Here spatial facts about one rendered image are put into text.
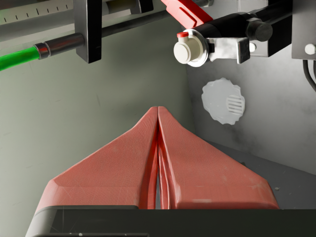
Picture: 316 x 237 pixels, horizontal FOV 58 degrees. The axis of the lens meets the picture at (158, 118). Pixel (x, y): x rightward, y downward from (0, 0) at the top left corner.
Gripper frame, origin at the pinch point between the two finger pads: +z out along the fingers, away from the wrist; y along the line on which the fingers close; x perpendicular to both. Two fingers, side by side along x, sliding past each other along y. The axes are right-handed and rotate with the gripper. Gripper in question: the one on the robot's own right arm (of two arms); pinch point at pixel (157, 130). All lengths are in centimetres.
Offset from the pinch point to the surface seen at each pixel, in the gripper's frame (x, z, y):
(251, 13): -0.4, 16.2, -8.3
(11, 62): 5.4, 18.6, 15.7
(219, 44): -0.3, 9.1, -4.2
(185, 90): 25, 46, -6
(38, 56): 5.6, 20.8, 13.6
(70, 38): 4.7, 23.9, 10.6
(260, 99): 20.4, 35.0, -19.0
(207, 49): 0.2, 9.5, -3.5
